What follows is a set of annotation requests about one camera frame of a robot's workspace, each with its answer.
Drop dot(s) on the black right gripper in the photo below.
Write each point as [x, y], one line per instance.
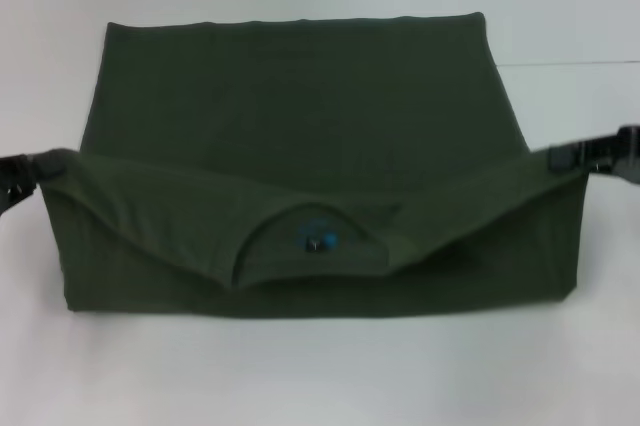
[612, 156]

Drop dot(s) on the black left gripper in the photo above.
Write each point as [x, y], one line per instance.
[17, 178]

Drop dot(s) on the dark green FREE t-shirt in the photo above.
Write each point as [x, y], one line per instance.
[300, 121]

